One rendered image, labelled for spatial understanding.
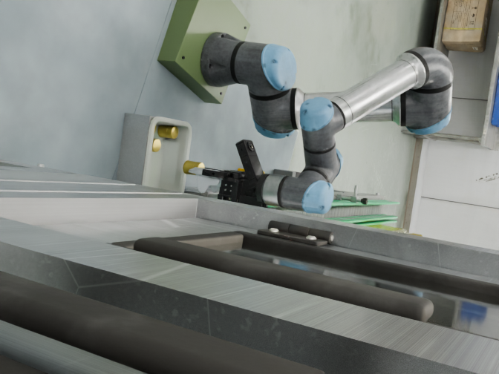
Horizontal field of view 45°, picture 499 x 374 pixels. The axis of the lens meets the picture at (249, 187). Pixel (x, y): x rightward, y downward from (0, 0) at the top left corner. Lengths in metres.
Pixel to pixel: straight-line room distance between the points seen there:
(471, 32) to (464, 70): 0.71
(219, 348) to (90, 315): 0.04
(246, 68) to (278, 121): 0.17
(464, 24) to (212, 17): 5.48
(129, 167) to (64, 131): 0.21
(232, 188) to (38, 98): 0.47
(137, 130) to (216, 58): 0.32
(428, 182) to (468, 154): 0.55
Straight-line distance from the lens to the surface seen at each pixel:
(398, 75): 1.52
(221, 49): 1.68
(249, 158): 1.44
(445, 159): 7.50
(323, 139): 1.38
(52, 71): 1.38
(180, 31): 1.65
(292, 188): 1.37
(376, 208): 3.17
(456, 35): 7.03
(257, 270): 0.28
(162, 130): 1.62
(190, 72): 1.67
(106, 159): 1.52
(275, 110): 1.68
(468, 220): 7.45
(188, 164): 1.53
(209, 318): 0.21
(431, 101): 1.64
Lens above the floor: 1.76
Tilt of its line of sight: 28 degrees down
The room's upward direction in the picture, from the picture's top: 100 degrees clockwise
